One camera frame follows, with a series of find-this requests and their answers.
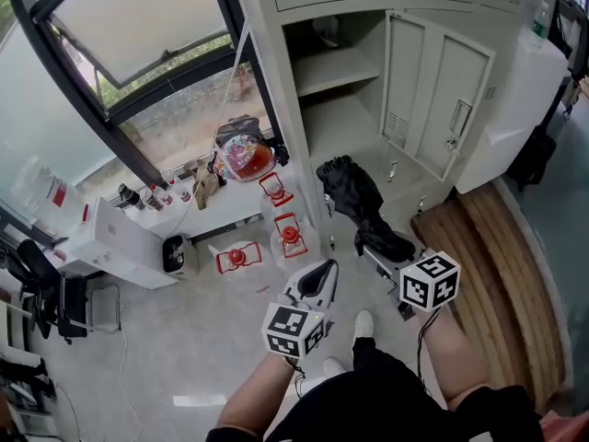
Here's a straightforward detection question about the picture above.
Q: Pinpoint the person's left forearm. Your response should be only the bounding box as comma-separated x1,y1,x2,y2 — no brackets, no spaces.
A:
215,352,295,435

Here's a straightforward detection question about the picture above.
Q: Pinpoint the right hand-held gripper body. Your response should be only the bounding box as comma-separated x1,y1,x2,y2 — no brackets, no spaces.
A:
395,250,461,322

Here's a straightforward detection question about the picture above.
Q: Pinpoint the person's right forearm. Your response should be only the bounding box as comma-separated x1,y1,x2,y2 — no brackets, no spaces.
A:
421,306,491,412

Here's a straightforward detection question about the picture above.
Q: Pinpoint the black bag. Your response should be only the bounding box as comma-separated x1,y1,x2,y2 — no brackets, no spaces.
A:
505,124,558,192

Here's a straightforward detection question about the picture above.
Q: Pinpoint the black umbrella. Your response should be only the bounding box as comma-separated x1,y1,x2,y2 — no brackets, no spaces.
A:
316,154,417,264

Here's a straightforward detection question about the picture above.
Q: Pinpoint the white cord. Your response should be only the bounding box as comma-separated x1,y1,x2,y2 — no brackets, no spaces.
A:
214,20,252,156

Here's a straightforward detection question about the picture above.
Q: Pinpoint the dark backpack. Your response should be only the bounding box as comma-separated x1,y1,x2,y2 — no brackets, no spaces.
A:
214,115,264,145

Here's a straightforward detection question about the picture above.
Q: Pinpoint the dark drink cup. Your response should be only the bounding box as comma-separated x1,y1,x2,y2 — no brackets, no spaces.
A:
139,186,165,212

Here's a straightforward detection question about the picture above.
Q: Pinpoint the person's right white shoe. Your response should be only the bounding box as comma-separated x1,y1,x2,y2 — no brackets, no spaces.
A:
352,309,376,340

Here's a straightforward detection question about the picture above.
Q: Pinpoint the black flask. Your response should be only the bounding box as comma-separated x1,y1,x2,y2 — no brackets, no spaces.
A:
117,182,146,211

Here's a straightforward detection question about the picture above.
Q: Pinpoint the clear water jug red cap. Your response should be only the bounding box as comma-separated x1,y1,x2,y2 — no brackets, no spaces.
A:
269,213,322,267
207,241,295,295
257,171,296,220

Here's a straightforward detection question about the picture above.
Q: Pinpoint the grey metal locker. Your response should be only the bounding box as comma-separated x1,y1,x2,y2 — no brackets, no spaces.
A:
228,0,537,252

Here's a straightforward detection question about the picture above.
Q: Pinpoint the white cardboard box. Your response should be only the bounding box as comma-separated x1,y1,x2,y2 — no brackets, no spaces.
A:
68,195,179,290

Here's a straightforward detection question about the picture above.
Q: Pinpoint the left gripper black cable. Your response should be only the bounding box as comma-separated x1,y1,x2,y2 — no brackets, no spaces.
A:
284,356,308,398

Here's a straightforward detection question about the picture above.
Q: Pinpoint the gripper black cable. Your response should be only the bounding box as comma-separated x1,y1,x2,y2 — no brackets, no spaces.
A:
284,356,308,398
416,308,443,386

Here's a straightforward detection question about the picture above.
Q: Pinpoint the clear plastic bottle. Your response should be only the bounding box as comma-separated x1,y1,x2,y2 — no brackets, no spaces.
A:
312,16,341,48

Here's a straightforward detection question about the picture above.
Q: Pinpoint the person's left white shoe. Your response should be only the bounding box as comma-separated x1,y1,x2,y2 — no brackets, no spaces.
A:
321,356,347,379

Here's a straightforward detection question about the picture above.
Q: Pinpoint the black window frame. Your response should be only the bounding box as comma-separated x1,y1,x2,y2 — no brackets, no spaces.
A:
0,0,289,192

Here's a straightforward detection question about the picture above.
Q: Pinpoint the white floor cable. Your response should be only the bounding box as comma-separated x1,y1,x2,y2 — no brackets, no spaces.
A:
117,329,144,442

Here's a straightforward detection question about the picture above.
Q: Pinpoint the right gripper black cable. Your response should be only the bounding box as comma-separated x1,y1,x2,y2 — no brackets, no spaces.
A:
416,308,443,386

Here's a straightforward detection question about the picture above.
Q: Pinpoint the person's black clothing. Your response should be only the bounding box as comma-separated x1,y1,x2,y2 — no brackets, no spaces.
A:
205,336,544,442

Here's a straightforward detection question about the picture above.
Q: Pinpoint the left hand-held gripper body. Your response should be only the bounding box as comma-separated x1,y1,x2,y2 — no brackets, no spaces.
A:
260,292,333,361

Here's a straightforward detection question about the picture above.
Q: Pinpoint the beige cloth bag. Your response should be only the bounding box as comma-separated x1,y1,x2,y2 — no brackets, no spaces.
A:
191,158,223,211

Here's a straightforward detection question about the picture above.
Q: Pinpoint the grey metal stool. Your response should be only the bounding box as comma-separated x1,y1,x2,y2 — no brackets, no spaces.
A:
87,281,123,335

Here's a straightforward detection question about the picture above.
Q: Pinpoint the clear bottle green label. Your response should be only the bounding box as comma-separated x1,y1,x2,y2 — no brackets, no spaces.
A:
528,0,551,50

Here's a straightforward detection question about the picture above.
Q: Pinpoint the black office chair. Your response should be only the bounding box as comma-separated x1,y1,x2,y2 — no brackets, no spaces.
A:
0,238,88,345

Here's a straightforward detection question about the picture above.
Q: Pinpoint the pink bag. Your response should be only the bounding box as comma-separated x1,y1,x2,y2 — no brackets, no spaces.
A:
540,410,589,442

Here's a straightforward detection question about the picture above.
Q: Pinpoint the white cabinet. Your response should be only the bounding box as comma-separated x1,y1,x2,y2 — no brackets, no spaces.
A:
455,34,572,196

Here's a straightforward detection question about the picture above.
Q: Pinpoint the white window ledge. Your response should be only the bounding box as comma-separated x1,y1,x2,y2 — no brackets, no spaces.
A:
123,163,303,243

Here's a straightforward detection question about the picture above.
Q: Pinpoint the person's white shoe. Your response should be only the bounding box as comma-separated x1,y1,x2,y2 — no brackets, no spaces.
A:
352,309,376,340
321,356,347,379

